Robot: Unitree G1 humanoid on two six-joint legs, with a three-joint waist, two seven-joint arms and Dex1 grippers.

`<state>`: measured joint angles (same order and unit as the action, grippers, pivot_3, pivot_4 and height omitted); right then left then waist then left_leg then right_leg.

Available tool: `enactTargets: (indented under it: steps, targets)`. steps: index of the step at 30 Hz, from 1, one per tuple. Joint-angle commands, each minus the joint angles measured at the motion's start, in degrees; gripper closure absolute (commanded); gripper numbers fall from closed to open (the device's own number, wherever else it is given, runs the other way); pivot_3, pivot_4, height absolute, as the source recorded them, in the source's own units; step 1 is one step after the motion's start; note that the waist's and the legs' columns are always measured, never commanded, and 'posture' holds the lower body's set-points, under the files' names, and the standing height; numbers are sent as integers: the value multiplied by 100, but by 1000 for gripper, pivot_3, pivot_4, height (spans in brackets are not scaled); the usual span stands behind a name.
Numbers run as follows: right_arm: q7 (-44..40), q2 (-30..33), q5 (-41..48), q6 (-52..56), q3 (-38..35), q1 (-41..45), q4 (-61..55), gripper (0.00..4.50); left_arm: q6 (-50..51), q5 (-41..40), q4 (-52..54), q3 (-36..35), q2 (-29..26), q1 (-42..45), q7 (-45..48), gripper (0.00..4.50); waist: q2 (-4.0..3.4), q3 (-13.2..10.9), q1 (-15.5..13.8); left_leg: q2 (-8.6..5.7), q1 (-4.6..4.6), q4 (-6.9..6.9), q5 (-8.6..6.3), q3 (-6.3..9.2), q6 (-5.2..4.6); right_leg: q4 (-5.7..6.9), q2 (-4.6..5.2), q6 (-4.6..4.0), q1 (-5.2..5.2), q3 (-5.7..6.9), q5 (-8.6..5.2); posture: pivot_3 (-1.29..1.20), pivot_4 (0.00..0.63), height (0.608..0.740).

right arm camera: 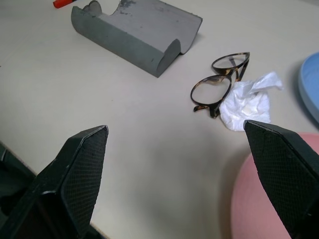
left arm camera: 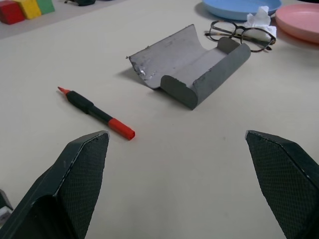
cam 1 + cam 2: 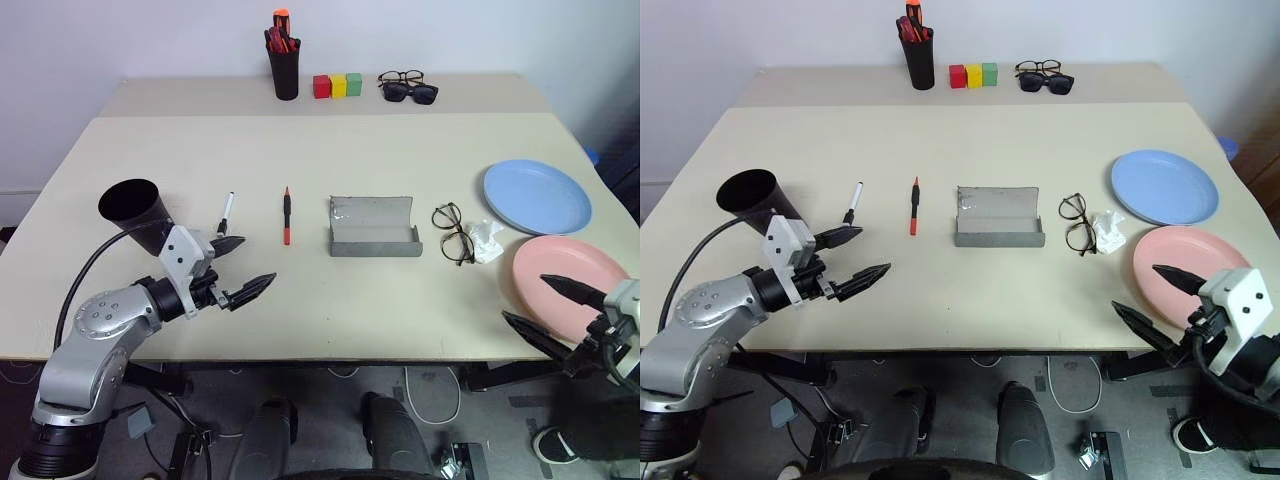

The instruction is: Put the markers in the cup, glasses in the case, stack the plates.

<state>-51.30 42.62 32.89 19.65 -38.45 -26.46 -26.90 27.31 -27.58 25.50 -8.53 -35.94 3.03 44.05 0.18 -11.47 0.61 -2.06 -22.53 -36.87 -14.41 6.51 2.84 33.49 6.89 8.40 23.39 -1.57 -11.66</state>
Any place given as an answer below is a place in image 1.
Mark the grey glasses case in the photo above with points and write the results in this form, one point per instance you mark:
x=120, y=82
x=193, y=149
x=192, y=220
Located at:
x=149, y=25

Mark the light blue plate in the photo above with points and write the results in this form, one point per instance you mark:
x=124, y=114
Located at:
x=311, y=82

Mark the pink plate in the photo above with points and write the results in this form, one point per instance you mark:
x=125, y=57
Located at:
x=249, y=199

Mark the orange red marker pen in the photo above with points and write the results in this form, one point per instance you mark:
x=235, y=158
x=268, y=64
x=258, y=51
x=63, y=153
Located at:
x=61, y=3

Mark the crumpled white tissue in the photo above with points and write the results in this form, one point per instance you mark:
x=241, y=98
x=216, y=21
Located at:
x=244, y=104

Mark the tortoiseshell eyeglasses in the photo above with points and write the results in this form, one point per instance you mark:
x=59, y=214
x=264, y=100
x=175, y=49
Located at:
x=214, y=112

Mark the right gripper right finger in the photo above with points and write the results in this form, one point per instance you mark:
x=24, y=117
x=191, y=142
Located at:
x=286, y=174

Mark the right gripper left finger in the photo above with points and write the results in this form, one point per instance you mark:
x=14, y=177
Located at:
x=74, y=179

